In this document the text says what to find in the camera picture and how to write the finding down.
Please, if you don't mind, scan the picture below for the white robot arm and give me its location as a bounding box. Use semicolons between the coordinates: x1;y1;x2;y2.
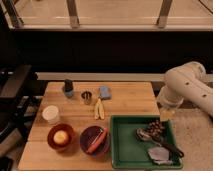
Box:
157;61;213;118

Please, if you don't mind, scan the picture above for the purple bowl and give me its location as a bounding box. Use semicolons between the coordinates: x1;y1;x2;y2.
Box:
80;126;110;157

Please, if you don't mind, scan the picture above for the red bowl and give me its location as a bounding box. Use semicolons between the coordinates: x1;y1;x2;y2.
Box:
47;124;74;151

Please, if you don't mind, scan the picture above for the blue sponge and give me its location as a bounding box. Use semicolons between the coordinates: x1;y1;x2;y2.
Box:
99;86;111;100

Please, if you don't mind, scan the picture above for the small metal cup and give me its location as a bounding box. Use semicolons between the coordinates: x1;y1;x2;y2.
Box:
81;91;92;105

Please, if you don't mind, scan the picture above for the yellow banana peel toy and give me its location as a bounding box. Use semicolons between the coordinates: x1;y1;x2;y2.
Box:
94;99;105;120

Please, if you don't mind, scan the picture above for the orange carrot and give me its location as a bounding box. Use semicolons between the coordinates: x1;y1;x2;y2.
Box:
86;129;108;155

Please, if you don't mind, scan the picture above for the white cup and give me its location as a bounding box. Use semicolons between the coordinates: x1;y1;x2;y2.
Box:
42;105;60;124

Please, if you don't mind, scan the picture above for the brown grape bunch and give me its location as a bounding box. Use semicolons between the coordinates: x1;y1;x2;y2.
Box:
147;120;165;136

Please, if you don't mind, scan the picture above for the green tray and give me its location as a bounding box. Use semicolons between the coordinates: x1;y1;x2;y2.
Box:
110;115;183;170

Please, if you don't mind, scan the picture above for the yellow ball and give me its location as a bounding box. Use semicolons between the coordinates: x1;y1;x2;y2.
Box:
53;130;69;145

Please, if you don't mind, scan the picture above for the grey cloth piece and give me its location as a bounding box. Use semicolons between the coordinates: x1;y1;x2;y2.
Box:
148;147;173;165

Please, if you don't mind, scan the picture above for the black chair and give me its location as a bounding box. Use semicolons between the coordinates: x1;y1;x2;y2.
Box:
0;65;37;143

